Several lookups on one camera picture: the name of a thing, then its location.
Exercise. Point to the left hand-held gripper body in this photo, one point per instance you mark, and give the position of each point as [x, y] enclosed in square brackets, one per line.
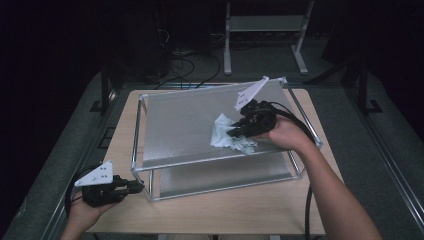
[100, 195]

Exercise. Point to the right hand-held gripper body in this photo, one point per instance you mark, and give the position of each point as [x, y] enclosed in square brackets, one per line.
[260, 118]

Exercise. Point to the pale green cleaning cloth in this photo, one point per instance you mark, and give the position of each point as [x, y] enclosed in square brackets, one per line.
[221, 133]

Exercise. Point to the two-tier metal frame rack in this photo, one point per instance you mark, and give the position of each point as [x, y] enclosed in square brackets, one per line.
[180, 126]

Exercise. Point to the person's left hand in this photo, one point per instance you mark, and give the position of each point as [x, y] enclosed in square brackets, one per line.
[81, 216]

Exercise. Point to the person's right hand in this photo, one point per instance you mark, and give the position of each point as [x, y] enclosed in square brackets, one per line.
[288, 135]

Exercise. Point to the dark floor socket plate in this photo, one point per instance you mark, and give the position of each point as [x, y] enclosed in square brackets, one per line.
[107, 136]

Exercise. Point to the black upright stand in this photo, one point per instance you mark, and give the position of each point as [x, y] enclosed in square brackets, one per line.
[363, 86]
[105, 86]

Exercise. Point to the metal floor rail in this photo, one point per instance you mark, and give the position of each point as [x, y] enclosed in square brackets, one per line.
[60, 213]
[393, 166]

